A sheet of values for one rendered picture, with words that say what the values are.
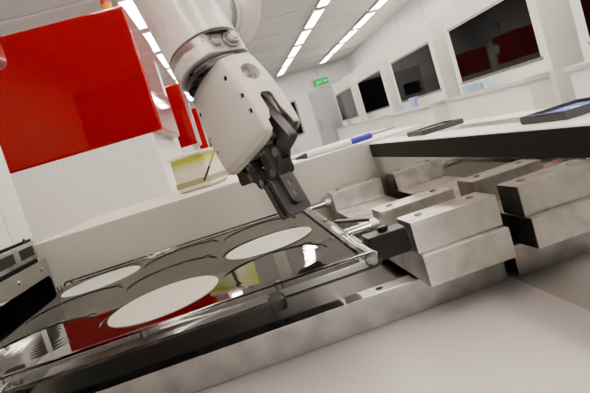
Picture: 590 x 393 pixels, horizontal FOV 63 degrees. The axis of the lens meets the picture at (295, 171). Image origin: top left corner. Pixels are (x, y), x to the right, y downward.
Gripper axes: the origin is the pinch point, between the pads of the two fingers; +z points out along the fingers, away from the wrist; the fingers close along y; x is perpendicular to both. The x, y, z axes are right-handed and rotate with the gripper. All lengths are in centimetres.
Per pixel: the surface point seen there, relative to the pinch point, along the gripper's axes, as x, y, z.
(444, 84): -582, 284, -119
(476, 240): -4.2, -13.4, 12.4
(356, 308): 2.7, -3.8, 12.5
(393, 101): -711, 451, -181
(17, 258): 18.0, 33.7, -13.2
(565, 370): 3.8, -19.2, 20.7
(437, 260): -1.2, -11.3, 12.2
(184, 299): 14.1, 1.7, 4.5
